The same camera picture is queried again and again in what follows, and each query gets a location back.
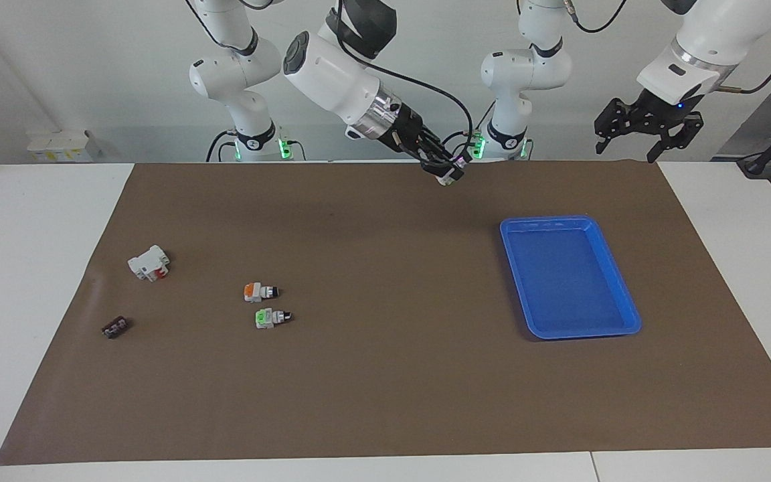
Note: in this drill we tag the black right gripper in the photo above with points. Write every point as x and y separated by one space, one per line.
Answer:
412 130

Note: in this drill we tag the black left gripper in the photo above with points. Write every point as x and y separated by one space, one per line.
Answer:
666 112

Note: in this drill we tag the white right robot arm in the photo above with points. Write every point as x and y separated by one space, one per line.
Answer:
332 73

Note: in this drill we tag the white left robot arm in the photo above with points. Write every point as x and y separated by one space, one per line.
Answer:
700 47

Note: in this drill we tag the blue plastic tray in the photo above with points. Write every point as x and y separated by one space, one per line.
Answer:
569 281

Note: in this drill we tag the brown table mat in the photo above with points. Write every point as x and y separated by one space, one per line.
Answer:
385 375

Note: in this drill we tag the white circuit breaker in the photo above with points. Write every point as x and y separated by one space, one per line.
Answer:
146 263

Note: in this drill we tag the dark brown terminal block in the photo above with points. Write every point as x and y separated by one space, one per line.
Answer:
115 328

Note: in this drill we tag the white power strip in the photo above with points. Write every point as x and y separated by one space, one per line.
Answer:
59 146

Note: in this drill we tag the green selector switch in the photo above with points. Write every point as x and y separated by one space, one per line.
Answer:
266 318

